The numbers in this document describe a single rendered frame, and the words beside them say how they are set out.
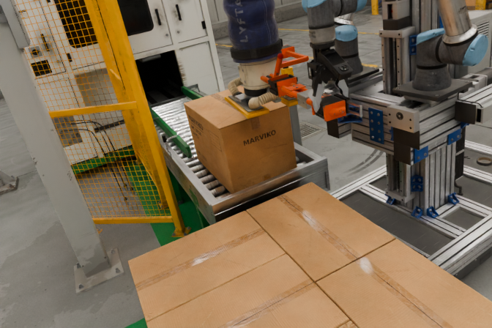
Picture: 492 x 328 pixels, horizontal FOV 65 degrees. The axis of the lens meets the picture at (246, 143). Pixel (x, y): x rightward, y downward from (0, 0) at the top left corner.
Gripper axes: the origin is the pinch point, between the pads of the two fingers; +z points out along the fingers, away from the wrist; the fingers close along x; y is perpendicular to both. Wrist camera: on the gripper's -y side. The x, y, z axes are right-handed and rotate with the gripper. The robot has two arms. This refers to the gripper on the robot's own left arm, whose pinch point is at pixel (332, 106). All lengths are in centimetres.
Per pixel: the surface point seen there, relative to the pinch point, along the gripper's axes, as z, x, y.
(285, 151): 50, -11, 75
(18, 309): 120, 159, 120
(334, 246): 64, -2, 11
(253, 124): 28, 4, 74
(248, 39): -17, 7, 51
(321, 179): 70, -28, 69
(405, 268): 64, -17, -12
